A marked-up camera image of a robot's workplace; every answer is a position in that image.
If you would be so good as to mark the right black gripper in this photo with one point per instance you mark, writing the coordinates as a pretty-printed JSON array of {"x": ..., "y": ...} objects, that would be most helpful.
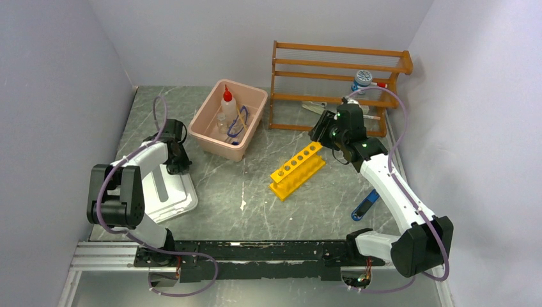
[{"x": 325, "y": 121}]

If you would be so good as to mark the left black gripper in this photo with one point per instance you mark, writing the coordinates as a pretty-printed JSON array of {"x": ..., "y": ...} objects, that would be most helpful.
[{"x": 181, "y": 168}]

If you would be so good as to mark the small glass flask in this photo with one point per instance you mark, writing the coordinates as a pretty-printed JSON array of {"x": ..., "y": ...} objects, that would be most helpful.
[{"x": 222, "y": 123}]

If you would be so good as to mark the white plastic tray lid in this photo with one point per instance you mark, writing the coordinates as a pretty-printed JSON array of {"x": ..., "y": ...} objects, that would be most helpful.
[{"x": 144, "y": 193}]

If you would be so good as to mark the blue safety glasses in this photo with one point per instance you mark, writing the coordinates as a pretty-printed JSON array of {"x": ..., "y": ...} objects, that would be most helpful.
[{"x": 235, "y": 129}]

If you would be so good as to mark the tan rubber tubing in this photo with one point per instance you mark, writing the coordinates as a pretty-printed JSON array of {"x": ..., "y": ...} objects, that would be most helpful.
[{"x": 243, "y": 116}]

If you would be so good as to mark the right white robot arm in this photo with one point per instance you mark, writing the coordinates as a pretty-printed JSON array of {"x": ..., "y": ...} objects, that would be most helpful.
[{"x": 425, "y": 239}]

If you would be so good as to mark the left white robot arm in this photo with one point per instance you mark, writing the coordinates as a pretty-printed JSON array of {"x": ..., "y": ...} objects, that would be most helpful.
[{"x": 157, "y": 236}]

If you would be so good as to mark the white stapler-like object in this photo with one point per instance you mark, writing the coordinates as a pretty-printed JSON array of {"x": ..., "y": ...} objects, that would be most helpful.
[{"x": 315, "y": 107}]

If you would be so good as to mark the pink plastic bin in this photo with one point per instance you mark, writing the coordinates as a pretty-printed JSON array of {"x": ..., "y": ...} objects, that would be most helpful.
[{"x": 203, "y": 126}]

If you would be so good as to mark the red-tipped tube on shelf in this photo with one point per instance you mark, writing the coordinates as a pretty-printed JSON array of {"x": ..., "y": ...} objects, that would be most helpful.
[{"x": 372, "y": 117}]

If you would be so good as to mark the yellow test tube rack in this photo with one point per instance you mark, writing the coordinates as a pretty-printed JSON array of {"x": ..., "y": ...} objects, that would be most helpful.
[{"x": 296, "y": 171}]

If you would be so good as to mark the orange wooden shelf rack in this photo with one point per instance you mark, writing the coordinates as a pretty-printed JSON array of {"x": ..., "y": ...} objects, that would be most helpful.
[{"x": 323, "y": 73}]

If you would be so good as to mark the red-capped squeeze bottle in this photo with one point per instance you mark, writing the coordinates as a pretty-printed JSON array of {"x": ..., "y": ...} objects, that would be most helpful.
[{"x": 228, "y": 104}]

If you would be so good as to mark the blue-lidded jar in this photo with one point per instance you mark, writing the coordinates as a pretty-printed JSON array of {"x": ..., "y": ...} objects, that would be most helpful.
[{"x": 362, "y": 79}]

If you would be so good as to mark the blue black handheld tool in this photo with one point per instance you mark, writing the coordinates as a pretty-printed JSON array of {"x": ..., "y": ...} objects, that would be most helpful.
[{"x": 363, "y": 207}]

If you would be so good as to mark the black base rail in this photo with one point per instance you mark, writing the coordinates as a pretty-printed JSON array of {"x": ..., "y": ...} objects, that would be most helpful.
[{"x": 272, "y": 259}]

